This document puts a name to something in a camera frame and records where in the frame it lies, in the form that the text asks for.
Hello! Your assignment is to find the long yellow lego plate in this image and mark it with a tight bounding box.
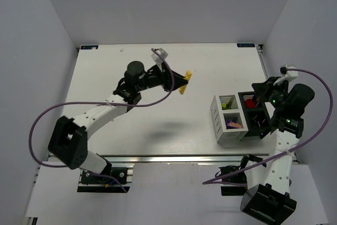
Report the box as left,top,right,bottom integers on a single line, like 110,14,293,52
179,70,192,95

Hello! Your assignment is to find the red lego brick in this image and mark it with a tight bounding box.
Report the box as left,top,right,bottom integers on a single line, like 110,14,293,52
244,99,255,108

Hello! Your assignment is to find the long green lego brick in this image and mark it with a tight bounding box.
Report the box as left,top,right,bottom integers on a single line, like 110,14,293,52
221,103,231,110

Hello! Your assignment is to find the purple butterfly lego block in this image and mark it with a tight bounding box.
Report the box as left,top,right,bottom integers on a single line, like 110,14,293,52
232,122,242,129

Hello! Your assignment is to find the plain purple lego block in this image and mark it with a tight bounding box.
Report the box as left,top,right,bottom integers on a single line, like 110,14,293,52
225,120,234,129

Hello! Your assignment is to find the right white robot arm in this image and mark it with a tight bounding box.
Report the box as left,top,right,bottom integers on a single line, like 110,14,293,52
240,75,315,224

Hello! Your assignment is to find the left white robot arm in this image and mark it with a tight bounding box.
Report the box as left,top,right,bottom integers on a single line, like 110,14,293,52
48,61,189,178

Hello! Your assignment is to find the black slotted container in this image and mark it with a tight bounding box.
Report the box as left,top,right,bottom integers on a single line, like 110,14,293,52
238,92,271,139

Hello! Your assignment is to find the left blue corner label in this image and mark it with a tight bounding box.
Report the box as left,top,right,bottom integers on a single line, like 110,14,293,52
80,45,98,50

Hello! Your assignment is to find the blue corner label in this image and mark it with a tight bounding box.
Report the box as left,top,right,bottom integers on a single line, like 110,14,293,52
80,45,98,50
236,43,255,48

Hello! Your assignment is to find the white slotted container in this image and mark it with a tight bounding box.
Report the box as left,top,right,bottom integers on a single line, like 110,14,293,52
210,94,248,144

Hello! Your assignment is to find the right blue corner label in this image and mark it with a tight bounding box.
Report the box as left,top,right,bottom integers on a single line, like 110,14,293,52
236,43,255,48

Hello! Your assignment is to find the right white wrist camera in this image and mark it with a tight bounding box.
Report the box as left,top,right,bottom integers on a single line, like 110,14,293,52
273,65,298,86

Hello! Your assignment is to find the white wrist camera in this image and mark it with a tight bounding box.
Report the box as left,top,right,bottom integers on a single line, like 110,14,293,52
273,65,298,86
151,48,168,71

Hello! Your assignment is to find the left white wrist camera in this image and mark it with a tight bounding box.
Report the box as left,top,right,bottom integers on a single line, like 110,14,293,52
151,48,168,71

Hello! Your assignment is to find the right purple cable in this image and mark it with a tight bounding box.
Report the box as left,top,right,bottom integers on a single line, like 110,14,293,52
202,69,333,185

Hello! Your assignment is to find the purple cable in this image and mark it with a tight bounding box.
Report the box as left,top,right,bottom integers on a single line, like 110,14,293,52
202,69,333,185
28,48,176,193

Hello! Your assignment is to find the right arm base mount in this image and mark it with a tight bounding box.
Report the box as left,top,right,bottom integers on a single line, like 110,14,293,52
215,154,263,197

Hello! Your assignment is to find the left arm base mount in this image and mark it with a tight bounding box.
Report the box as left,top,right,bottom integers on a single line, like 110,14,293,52
77,163,133,193

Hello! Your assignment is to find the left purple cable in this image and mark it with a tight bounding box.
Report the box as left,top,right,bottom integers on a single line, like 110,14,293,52
28,48,176,193

